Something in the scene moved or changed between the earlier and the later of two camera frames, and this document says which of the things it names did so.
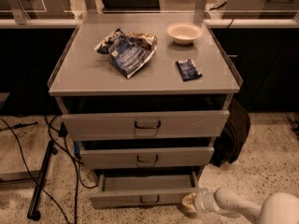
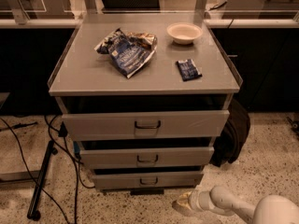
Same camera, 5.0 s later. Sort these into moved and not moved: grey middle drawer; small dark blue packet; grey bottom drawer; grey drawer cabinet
Moved: grey bottom drawer
Not moved: small dark blue packet; grey middle drawer; grey drawer cabinet
